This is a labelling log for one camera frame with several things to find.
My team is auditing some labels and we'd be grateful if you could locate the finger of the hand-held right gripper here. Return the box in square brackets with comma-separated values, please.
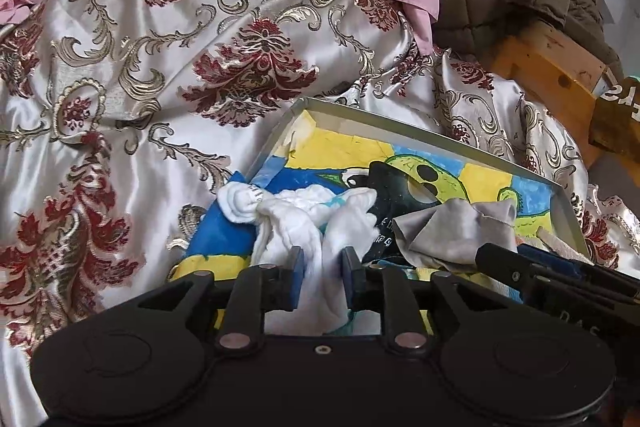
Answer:
[517, 245, 640, 294]
[474, 242, 640, 309]

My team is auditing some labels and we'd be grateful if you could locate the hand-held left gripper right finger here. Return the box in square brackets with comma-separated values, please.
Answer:
[341, 246, 503, 354]

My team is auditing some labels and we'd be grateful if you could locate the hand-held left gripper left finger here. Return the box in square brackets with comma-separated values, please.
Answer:
[135, 246, 307, 354]

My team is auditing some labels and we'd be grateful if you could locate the white sock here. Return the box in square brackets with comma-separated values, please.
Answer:
[250, 189, 382, 339]
[216, 181, 351, 229]

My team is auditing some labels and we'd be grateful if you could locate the grey shallow box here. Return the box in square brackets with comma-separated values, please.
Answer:
[240, 95, 594, 269]

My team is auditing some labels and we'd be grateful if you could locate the plain grey sock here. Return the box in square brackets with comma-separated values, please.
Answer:
[392, 198, 519, 271]

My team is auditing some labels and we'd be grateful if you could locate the black printed sock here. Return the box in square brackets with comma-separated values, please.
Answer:
[367, 160, 447, 266]

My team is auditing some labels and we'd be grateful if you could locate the colourful painted shallow box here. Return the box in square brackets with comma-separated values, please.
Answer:
[167, 111, 557, 344]

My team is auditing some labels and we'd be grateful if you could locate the brown cardboard box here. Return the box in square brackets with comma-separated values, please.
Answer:
[587, 76, 640, 158]

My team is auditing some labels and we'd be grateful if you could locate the wooden cabinet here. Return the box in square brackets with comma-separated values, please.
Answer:
[487, 19, 624, 168]

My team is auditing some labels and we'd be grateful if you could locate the satin floral blanket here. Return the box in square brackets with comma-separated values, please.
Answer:
[0, 0, 640, 410]

